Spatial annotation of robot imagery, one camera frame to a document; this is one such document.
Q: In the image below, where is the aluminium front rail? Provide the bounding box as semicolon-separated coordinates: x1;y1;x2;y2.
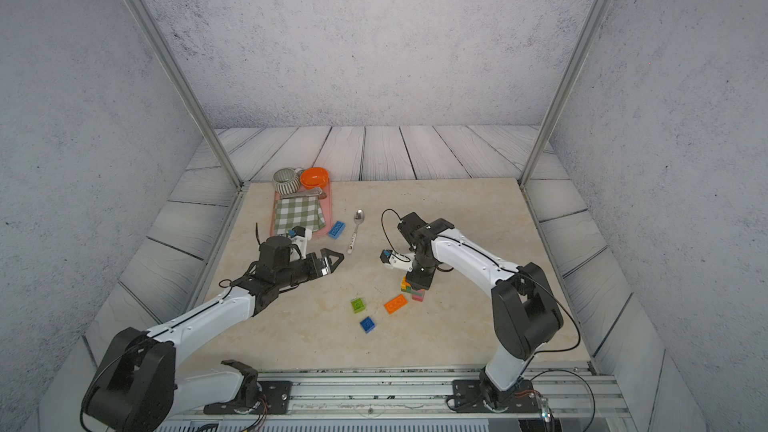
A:
107;367;637;432

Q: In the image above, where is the pink lego brick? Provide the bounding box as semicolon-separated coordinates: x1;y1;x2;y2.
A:
411;290;425;302

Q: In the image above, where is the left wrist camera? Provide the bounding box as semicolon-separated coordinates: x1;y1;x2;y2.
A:
286;226;312;260

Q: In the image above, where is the metal utensil on tray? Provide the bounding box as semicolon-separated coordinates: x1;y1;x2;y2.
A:
280;187;327;200

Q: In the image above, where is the orange bowl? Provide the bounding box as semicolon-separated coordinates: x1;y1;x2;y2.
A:
300;167;330;190

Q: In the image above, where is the right aluminium frame post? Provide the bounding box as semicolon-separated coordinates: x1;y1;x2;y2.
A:
518;0;611;190

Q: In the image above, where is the metal spoon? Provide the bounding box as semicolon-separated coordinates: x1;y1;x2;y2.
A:
347;209;365;254

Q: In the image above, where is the left aluminium frame post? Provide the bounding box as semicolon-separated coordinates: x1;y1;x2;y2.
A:
123;0;244;191

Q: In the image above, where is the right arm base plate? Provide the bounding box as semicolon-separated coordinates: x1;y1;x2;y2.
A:
446;379;541;413

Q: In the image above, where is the green checkered cloth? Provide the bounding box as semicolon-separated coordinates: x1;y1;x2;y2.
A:
273;197;326;235

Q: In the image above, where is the aluminium frame post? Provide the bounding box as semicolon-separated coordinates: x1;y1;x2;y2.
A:
518;0;611;190
123;0;244;191

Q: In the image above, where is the blue long lego brick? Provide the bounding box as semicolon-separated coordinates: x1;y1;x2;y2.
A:
327;221;346;239

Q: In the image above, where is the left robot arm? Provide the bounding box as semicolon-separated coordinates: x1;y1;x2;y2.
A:
79;236;345;431

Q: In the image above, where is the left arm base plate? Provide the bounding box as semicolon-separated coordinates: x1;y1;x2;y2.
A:
203;380;293;415

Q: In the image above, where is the blue small lego brick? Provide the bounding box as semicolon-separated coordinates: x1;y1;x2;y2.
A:
360;317;375;334

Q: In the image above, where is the striped grey mug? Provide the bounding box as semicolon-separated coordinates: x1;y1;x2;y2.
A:
272;167;304;196

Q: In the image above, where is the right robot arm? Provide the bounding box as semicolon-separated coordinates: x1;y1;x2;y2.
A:
385;212;564;413

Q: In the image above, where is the lime green lego brick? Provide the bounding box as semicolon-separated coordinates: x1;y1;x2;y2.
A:
351;297;367;314

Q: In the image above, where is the pink tray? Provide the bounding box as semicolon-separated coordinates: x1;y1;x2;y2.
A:
270;186;334;236

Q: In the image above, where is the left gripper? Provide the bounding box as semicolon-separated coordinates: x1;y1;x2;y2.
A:
274;248;344;291

